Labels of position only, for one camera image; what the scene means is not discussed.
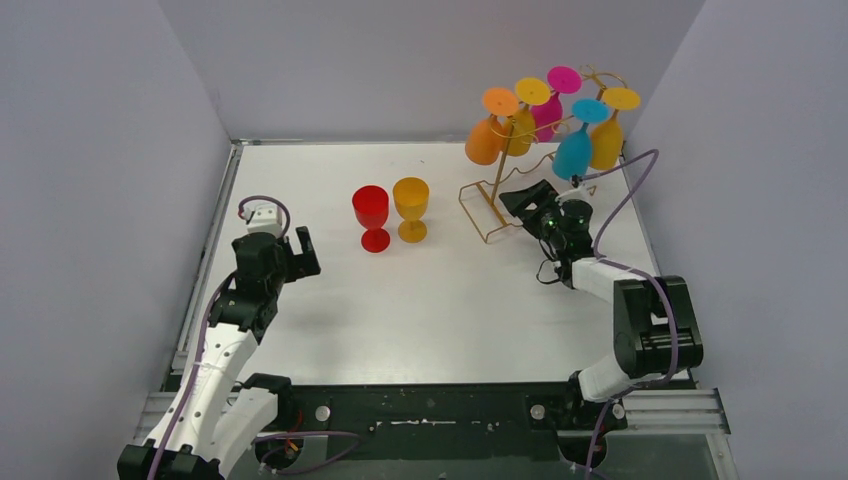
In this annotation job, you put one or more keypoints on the magenta wine glass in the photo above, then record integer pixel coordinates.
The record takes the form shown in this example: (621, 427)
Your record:
(562, 80)

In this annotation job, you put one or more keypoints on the yellow wine glass behind orange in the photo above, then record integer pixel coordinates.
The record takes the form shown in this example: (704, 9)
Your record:
(530, 92)

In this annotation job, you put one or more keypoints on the gold wire glass rack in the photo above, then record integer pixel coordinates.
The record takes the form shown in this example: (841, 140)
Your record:
(479, 199)

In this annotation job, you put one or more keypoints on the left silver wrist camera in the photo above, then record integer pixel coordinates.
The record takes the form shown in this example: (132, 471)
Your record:
(266, 218)

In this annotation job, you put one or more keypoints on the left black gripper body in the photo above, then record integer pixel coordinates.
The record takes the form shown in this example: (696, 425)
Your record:
(287, 257)

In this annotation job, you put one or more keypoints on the red wine glass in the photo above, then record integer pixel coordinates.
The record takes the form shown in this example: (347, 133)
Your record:
(371, 208)

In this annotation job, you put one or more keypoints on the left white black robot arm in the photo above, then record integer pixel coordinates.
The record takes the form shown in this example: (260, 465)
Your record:
(216, 416)

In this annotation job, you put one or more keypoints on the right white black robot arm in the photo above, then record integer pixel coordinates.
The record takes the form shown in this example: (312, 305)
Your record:
(654, 328)

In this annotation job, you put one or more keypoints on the yellow wine glass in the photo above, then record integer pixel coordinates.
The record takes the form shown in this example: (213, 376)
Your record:
(607, 138)
(530, 92)
(411, 197)

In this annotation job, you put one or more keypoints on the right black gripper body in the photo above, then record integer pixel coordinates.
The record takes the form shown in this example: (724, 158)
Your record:
(545, 220)

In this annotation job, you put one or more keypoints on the cyan wine glass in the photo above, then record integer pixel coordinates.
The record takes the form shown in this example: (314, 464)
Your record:
(573, 154)

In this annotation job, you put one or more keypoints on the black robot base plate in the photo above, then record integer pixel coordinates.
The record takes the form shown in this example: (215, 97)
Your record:
(540, 421)

